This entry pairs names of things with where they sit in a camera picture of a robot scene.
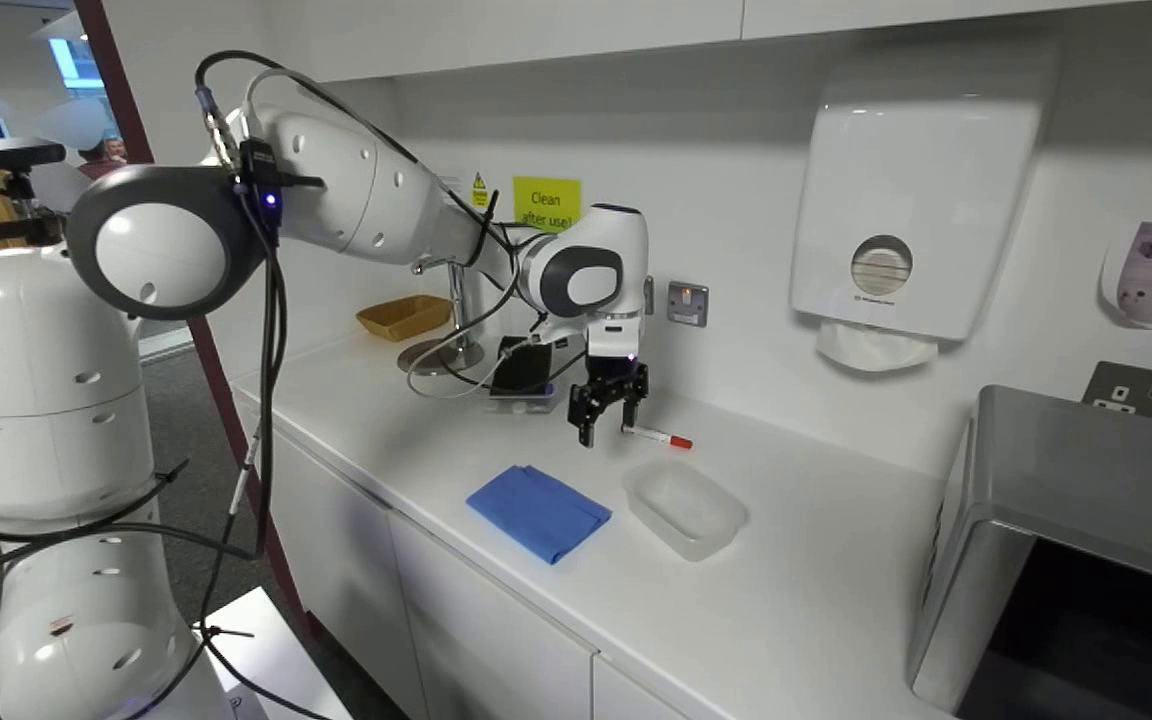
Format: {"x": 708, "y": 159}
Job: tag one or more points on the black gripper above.
{"x": 612, "y": 374}

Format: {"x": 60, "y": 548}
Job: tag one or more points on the white marker with red caps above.
{"x": 662, "y": 438}

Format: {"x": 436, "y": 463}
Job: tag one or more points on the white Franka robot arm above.
{"x": 40, "y": 374}

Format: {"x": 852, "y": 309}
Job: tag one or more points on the translucent plastic bowl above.
{"x": 690, "y": 505}

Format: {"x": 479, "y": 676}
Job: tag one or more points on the black object with blue part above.
{"x": 517, "y": 367}

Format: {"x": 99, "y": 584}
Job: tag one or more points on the blue folded cloth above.
{"x": 536, "y": 513}

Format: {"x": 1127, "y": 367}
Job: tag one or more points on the yellow wooden basket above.
{"x": 400, "y": 317}

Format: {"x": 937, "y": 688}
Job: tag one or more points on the yellow warning sign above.
{"x": 482, "y": 193}

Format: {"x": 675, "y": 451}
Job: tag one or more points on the white base cabinets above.
{"x": 471, "y": 625}

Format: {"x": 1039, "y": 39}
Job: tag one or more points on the white paper towel dispenser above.
{"x": 917, "y": 201}

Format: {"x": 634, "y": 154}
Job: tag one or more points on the white floor plate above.
{"x": 269, "y": 654}

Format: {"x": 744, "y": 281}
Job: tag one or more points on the stainless steel sink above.
{"x": 1080, "y": 483}

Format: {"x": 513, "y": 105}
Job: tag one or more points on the metal wall switch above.
{"x": 690, "y": 306}

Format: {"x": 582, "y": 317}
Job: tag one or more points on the white wall cabinets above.
{"x": 536, "y": 24}

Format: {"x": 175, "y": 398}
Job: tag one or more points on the grey wall sockets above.
{"x": 1141, "y": 394}

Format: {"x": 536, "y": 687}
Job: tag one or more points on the maroon door frame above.
{"x": 108, "y": 64}

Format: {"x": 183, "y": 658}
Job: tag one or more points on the black camera on tripod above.
{"x": 2, "y": 154}

